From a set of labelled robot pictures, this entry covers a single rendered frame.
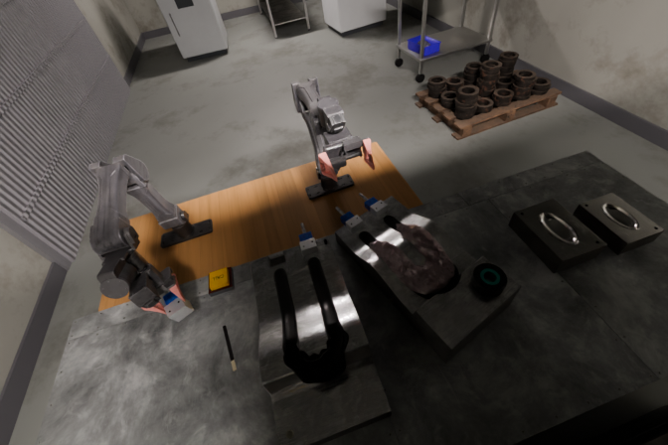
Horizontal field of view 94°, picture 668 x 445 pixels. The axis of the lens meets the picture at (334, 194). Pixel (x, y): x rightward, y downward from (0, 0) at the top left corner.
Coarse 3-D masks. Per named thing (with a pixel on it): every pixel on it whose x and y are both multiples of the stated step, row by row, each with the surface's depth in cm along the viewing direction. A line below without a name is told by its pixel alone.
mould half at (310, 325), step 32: (288, 256) 99; (320, 256) 97; (256, 288) 93; (320, 320) 81; (352, 320) 78; (352, 352) 74; (288, 384) 74; (320, 384) 75; (352, 384) 75; (288, 416) 72; (320, 416) 71; (352, 416) 70; (384, 416) 72
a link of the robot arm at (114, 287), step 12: (132, 228) 76; (132, 240) 74; (120, 252) 74; (108, 264) 71; (120, 264) 71; (96, 276) 68; (108, 276) 68; (120, 276) 70; (132, 276) 73; (108, 288) 69; (120, 288) 70
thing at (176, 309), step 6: (168, 294) 89; (174, 294) 89; (168, 300) 88; (174, 300) 86; (180, 300) 86; (186, 300) 89; (168, 306) 86; (174, 306) 85; (180, 306) 85; (186, 306) 86; (168, 312) 85; (174, 312) 84; (180, 312) 86; (186, 312) 88; (174, 318) 86; (180, 318) 88
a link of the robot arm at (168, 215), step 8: (128, 184) 91; (136, 184) 94; (144, 184) 93; (128, 192) 94; (136, 192) 95; (144, 192) 96; (152, 192) 99; (144, 200) 98; (152, 200) 100; (160, 200) 103; (152, 208) 102; (160, 208) 104; (168, 208) 107; (176, 208) 112; (160, 216) 107; (168, 216) 108; (176, 216) 110; (160, 224) 110; (168, 224) 111; (176, 224) 113
